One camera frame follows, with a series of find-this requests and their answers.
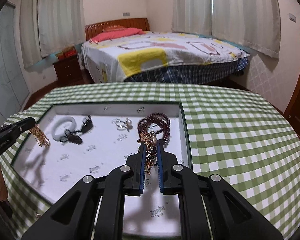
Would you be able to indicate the wooden door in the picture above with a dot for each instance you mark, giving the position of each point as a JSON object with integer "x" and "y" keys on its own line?
{"x": 298, "y": 80}

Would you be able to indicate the green checkered tablecloth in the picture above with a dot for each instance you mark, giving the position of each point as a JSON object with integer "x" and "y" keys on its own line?
{"x": 240, "y": 142}

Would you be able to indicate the narrow white curtain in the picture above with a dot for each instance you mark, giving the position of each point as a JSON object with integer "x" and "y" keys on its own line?
{"x": 191, "y": 7}
{"x": 30, "y": 25}

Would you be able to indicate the small patterned box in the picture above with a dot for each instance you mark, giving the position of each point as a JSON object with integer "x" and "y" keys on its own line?
{"x": 60, "y": 55}

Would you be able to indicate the sliding glass wardrobe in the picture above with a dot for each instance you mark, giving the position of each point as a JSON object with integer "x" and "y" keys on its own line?
{"x": 7, "y": 67}

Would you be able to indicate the green box with white lining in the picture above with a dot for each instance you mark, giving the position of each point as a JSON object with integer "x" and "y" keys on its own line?
{"x": 102, "y": 155}

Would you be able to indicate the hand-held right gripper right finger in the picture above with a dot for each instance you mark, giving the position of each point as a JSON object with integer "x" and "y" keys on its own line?
{"x": 161, "y": 170}

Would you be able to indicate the red gift box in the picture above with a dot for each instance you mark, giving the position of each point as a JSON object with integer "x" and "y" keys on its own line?
{"x": 71, "y": 53}

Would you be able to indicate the wide white curtain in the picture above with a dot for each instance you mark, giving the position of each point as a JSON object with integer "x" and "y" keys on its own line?
{"x": 61, "y": 17}
{"x": 247, "y": 15}

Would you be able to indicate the blue plaid sheet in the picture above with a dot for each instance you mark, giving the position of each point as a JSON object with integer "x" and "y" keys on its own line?
{"x": 190, "y": 73}

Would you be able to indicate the patterned white bedsheet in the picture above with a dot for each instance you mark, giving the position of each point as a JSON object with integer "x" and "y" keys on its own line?
{"x": 190, "y": 50}

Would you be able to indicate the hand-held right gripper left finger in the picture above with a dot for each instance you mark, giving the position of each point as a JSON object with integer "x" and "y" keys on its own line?
{"x": 142, "y": 170}

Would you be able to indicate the wall light switch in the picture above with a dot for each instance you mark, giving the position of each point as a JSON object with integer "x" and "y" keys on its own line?
{"x": 292, "y": 17}

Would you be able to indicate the wall socket above headboard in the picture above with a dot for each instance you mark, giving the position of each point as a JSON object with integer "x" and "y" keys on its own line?
{"x": 126, "y": 13}

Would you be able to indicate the wooden bed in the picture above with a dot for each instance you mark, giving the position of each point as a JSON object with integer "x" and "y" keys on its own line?
{"x": 115, "y": 22}

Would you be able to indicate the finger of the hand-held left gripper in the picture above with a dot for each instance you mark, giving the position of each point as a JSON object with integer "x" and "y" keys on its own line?
{"x": 22, "y": 125}

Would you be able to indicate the white jade bangle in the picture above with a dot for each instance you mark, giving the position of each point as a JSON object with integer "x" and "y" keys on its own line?
{"x": 57, "y": 130}

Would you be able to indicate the dark wooden nightstand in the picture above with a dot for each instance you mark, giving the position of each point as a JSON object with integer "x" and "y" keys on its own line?
{"x": 68, "y": 70}

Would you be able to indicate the pink pillow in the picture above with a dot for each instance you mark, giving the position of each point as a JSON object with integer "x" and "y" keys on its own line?
{"x": 117, "y": 34}

